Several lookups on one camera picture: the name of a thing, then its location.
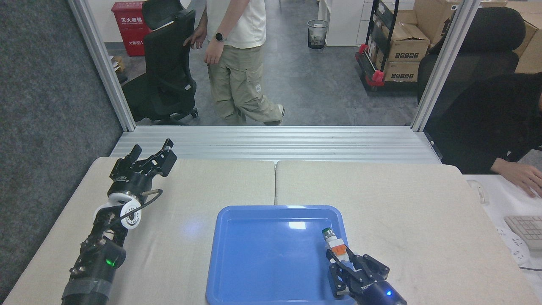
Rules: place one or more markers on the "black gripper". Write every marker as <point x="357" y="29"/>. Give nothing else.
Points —
<point x="130" y="181"/>
<point x="381" y="294"/>

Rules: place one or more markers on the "white switch part green button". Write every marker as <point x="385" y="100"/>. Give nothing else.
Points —
<point x="335" y="245"/>

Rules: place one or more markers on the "blue plastic tray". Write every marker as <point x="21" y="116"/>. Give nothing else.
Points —
<point x="271" y="262"/>

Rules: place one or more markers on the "person's hand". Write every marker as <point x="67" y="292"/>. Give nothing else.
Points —
<point x="195" y="39"/>
<point x="213" y="53"/>
<point x="523" y="176"/>

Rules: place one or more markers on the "black office chair with headrest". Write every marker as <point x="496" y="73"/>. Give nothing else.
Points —
<point x="167" y="67"/>

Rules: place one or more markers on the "person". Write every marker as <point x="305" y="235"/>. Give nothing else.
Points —
<point x="237" y="76"/>
<point x="482" y="118"/>

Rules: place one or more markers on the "red fire extinguisher box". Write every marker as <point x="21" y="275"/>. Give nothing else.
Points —
<point x="129" y="29"/>

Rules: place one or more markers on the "black wrist watch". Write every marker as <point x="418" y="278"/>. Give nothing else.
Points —
<point x="219" y="37"/>

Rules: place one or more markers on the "white computer mouse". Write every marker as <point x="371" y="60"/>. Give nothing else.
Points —
<point x="477" y="190"/>

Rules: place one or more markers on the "white power strip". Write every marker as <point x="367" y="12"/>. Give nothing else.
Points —
<point x="514" y="248"/>

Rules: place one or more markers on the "white desk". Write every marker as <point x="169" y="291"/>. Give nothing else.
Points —
<point x="508" y="212"/>

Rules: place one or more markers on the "white keyboard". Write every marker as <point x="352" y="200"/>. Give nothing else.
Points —
<point x="527" y="231"/>

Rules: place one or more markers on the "black cart with red corners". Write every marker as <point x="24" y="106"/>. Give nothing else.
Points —
<point x="372" y="78"/>

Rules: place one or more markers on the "small flat cardboard box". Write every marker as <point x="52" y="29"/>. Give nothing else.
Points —
<point x="400" y="71"/>

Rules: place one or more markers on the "black mesh trash bin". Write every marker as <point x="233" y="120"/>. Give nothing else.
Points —
<point x="317" y="34"/>

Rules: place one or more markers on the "open cardboard box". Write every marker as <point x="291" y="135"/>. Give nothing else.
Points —
<point x="406" y="42"/>

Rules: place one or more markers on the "white cabinet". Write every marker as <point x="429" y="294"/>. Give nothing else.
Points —
<point x="343" y="21"/>

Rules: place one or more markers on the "large cardboard box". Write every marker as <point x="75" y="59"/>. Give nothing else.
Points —
<point x="434" y="17"/>

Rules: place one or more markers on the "stacked cardboard boxes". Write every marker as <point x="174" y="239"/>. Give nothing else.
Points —
<point x="531" y="46"/>

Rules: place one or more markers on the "silver aluminium post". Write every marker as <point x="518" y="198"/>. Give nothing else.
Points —
<point x="103" y="63"/>
<point x="444" y="63"/>

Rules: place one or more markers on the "silver aluminium rail platform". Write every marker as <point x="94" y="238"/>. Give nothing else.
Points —
<point x="275" y="144"/>

